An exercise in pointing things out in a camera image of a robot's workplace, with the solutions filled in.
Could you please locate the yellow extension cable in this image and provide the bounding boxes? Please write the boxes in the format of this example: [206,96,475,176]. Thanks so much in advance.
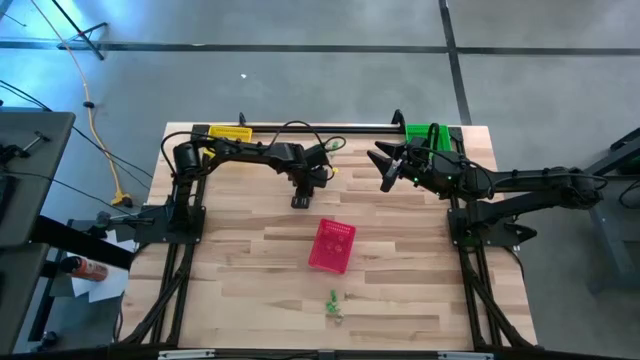
[28,0,134,209]

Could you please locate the green plastic basket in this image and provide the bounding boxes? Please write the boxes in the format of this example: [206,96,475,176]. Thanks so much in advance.
[403,123,454,154]

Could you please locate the orange bottle with black cap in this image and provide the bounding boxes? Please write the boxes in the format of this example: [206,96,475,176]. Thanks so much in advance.
[59,255,110,283]

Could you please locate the white paper sheets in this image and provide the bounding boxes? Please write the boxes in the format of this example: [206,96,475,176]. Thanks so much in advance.
[69,228,139,304]

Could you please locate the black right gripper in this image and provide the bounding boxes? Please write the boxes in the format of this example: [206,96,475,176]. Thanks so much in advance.
[366,140,445,195]

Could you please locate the silver metal bracket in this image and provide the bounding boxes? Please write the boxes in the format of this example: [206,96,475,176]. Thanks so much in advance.
[436,351,495,360]
[157,349,217,360]

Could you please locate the black handle tool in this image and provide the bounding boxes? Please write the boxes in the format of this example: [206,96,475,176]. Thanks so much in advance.
[0,129,52,164]

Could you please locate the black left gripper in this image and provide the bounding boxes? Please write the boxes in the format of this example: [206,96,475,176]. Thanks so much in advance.
[291,149,332,210]

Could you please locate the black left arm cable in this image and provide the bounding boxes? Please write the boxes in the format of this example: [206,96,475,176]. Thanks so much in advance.
[160,119,347,182]

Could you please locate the dark grey desk panel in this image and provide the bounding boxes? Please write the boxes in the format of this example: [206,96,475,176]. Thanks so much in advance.
[0,110,77,250]
[0,243,52,355]

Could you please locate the black round foot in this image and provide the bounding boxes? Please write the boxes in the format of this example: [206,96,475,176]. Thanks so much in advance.
[35,329,59,352]

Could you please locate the yellow plastic basket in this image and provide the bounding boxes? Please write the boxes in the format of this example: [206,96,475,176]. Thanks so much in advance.
[202,124,254,159]

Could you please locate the black floor cable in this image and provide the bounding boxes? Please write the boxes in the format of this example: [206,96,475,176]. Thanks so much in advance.
[0,79,155,216]

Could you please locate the black aluminium table frame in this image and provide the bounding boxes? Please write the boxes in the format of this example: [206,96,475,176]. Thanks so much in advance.
[117,109,539,360]

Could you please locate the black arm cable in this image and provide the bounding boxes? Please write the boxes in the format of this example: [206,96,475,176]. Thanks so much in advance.
[409,122,609,201]
[160,119,347,182]

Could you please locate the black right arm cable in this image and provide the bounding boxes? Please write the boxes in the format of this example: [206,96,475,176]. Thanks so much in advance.
[409,122,609,201]

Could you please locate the grey metal table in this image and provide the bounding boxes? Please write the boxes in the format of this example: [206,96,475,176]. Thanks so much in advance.
[553,127,640,294]

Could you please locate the black tripod stand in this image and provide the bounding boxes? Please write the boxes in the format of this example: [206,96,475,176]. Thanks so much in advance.
[49,0,109,62]

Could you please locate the black clamp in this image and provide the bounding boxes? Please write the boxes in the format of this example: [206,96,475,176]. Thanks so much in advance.
[88,209,157,237]

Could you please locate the black bar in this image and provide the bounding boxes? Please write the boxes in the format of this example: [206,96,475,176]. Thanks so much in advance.
[29,213,137,272]

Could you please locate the red plastic basket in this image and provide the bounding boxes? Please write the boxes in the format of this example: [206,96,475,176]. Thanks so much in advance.
[307,218,357,275]

